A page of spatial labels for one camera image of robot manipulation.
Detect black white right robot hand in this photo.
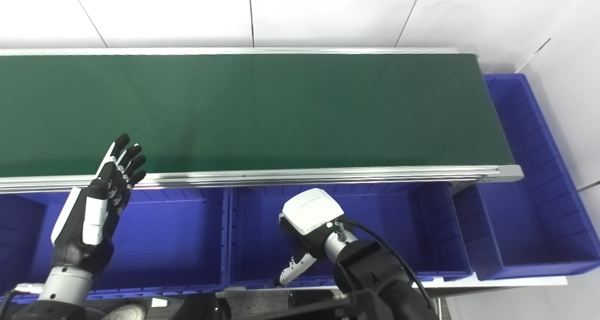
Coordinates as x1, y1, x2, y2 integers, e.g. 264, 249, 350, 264
274, 188, 345, 287

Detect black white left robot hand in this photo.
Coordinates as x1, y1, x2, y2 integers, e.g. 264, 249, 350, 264
51, 133, 147, 269

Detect green conveyor belt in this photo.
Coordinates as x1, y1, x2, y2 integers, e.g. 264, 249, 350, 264
0, 53, 516, 178
0, 47, 525, 195

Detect large blue plastic bin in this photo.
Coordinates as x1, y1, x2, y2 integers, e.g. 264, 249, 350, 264
450, 74, 600, 281

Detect black robot torso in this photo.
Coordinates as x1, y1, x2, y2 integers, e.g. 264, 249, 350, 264
84, 287, 353, 320

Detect white board under bins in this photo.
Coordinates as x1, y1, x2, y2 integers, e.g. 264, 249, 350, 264
420, 275, 568, 291

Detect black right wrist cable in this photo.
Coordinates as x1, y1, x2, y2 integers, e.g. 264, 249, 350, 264
337, 217, 435, 312

